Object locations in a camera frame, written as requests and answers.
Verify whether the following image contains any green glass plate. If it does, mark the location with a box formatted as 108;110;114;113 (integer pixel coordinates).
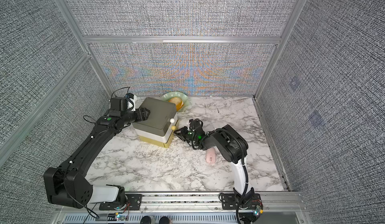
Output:
161;91;190;112

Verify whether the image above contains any bread roll on plate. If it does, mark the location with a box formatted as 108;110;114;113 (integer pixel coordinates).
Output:
168;97;184;111

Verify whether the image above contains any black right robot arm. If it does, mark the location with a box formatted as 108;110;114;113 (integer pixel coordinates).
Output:
174;119;254;201

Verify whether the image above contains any pink computer mouse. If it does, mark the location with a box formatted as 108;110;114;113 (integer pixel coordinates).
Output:
206;147;216;164

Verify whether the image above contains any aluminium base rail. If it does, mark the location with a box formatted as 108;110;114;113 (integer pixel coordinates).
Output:
51;192;312;224

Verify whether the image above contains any three-drawer storage cabinet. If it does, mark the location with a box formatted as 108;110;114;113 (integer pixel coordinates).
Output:
132;97;178;148

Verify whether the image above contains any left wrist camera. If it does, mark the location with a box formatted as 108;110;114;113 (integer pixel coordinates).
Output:
125;93;137;111

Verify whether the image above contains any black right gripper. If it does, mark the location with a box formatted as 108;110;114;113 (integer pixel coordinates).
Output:
172;126;198;143

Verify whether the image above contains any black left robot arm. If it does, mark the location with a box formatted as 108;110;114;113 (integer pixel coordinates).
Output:
43;93;150;210

